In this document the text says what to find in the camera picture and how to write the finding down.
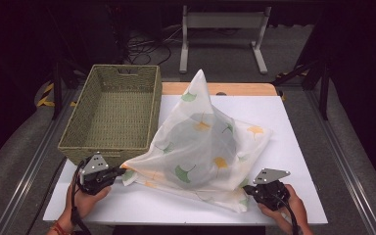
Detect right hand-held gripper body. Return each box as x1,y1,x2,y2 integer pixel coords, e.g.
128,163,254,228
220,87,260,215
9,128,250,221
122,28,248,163
252,167,292,212

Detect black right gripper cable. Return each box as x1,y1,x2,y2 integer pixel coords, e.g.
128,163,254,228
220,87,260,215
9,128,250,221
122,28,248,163
273,194,302,235

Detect person's left hand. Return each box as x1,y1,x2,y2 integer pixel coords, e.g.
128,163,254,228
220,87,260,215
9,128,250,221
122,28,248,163
65,182,113,225

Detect grey metal floor rail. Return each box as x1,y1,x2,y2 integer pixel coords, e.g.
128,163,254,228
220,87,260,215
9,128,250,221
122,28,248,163
303,87,376,235
0,87,79,235

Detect white metal table frame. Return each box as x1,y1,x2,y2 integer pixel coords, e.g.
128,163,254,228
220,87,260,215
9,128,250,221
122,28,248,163
179,4,272,75

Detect black floor cables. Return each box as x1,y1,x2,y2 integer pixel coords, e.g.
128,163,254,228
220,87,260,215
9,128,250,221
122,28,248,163
123,25,184,67

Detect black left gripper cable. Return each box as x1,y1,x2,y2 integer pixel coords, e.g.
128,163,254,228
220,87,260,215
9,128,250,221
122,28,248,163
70,161,93,235

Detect leaf print mesh laundry bag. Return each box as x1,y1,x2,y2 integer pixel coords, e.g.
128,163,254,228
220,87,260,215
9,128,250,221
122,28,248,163
120,69,273,213

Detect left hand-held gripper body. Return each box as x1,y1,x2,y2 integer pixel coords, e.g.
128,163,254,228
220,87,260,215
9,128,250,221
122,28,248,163
76,152,119,197

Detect yellow black floor tape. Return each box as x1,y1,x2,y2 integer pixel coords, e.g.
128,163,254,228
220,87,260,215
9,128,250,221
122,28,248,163
275,65,307,102
36,81,77,109

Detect green woven basket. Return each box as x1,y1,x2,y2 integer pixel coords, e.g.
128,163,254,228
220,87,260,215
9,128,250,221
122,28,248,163
57,64,164,167

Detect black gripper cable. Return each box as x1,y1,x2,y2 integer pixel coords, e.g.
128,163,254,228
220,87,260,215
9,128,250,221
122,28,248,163
273,194,302,235
70,161,93,235

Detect person's right hand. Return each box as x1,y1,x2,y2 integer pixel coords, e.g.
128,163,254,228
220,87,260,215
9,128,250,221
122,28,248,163
257,183,308,230

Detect dark grey garment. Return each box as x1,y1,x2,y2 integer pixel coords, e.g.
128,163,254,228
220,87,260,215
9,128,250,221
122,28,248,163
165,112,238,191

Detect black metal stand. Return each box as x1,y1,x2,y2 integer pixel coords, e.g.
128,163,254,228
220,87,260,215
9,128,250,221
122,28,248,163
272,58,331,120
50,58,89,120

